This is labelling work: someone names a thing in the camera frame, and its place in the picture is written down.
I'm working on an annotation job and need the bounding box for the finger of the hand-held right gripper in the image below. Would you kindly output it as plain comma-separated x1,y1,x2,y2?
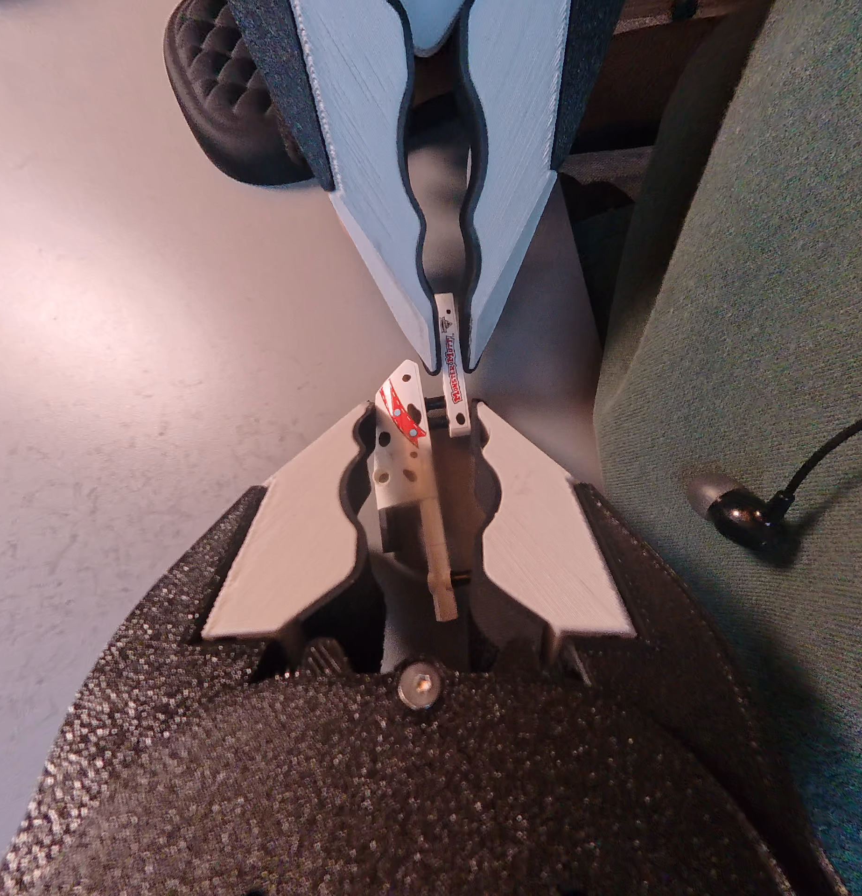
294,0,440,372
457,0,573,372

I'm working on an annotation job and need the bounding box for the white lego beam printed sticker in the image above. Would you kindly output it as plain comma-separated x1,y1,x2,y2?
434,293,471,438

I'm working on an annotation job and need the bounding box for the black earbud cable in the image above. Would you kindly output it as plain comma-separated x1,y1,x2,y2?
770,409,862,519

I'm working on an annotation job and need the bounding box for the white lego panel subassembly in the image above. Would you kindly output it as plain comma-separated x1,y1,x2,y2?
371,359,467,624

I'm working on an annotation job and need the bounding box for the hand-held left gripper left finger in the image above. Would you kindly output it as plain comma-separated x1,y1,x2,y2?
202,400,377,655

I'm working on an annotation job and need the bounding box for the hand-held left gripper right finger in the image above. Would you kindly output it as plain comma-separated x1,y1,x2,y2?
470,399,639,652

